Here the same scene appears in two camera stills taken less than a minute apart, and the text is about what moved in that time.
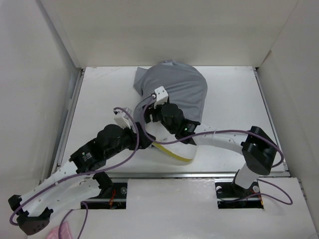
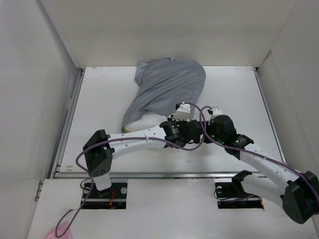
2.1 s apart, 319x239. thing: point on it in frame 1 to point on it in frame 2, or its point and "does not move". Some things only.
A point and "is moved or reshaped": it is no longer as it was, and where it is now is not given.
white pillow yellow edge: x=180 y=150 is moved or reshaped
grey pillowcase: x=185 y=87 is moved or reshaped
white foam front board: x=187 y=208 does not move
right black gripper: x=150 y=110 to x=209 y=124
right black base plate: x=230 y=196 does not move
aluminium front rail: x=159 y=176 does not move
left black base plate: x=116 y=200 does not move
